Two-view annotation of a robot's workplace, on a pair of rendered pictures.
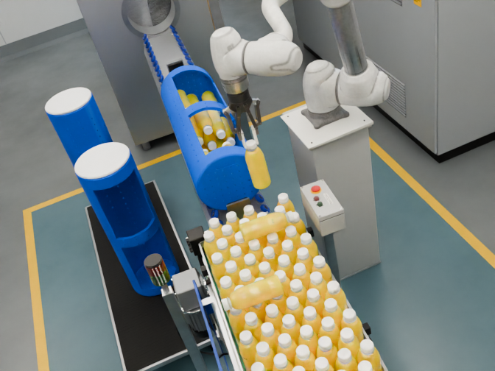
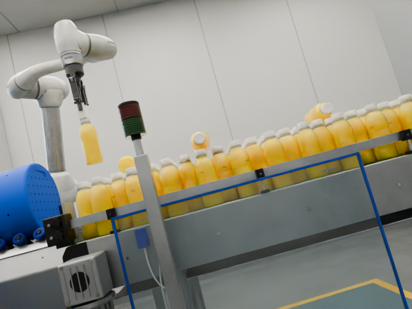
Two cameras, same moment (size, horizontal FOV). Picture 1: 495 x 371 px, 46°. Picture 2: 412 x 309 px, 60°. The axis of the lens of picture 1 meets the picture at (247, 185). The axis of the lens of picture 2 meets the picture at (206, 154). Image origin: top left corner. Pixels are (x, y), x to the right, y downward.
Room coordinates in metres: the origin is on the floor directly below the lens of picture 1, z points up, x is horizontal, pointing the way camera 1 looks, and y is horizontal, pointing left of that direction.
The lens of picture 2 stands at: (1.11, 1.35, 0.94)
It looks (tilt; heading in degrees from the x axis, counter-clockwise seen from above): 6 degrees up; 276
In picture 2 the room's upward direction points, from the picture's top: 15 degrees counter-clockwise
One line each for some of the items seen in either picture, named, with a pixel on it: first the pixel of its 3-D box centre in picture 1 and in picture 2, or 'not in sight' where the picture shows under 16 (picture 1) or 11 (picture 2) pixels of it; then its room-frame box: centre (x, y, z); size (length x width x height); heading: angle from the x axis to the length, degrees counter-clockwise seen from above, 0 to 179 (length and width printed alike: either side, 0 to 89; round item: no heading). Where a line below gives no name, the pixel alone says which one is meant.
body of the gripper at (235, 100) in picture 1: (239, 100); (75, 77); (1.71, -0.05, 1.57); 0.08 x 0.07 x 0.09; 97
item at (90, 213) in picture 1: (146, 269); not in sight; (2.57, 0.73, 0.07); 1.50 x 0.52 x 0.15; 11
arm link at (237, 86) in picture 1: (234, 81); (72, 61); (1.71, -0.05, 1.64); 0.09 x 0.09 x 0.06
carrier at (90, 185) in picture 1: (131, 224); not in sight; (2.41, 0.65, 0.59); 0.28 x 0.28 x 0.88
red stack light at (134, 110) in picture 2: (155, 266); (130, 113); (1.40, 0.36, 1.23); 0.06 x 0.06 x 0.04
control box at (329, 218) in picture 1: (322, 207); not in sight; (1.65, -0.26, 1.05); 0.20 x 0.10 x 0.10; 7
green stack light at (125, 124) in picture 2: (159, 274); (133, 127); (1.40, 0.36, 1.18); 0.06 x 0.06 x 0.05
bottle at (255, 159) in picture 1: (256, 165); (90, 142); (1.72, -0.05, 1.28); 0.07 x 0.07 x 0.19
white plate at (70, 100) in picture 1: (68, 101); not in sight; (3.12, 0.88, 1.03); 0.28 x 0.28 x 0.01
